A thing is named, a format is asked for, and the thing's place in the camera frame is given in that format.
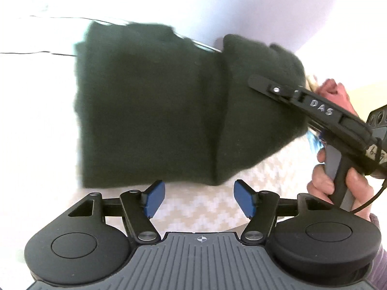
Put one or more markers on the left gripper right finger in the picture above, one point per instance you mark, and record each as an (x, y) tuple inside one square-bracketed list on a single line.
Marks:
[(261, 210)]

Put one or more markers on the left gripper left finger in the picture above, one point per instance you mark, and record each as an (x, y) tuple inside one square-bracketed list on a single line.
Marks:
[(138, 208)]

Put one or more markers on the dark green knit sweater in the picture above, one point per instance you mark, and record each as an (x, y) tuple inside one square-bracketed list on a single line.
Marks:
[(153, 105)]

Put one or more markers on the purple sleeve forearm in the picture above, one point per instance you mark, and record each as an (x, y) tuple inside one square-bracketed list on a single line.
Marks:
[(378, 275)]

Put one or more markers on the beige zigzag bed sheet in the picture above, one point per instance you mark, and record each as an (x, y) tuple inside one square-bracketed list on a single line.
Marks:
[(194, 207)]

